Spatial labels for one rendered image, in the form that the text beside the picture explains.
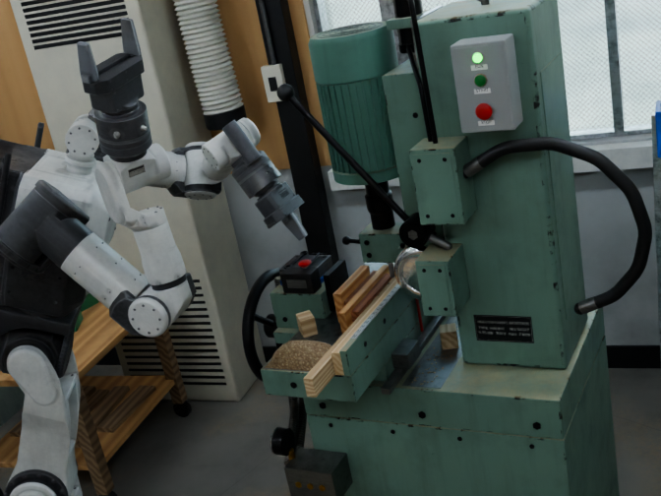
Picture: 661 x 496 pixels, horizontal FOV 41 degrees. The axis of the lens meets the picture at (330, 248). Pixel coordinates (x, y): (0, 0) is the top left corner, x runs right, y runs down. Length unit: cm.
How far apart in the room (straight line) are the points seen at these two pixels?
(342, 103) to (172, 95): 153
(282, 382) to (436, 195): 50
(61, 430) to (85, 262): 56
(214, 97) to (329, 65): 147
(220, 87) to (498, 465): 184
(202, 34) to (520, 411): 191
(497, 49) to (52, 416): 123
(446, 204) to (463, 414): 45
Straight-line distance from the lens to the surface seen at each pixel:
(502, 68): 160
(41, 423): 213
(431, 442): 193
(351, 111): 182
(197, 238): 336
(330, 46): 180
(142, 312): 165
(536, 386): 183
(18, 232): 172
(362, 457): 203
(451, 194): 167
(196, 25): 323
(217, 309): 346
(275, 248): 358
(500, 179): 173
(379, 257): 197
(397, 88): 179
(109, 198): 160
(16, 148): 202
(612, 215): 322
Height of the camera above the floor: 174
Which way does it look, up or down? 20 degrees down
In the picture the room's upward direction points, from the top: 11 degrees counter-clockwise
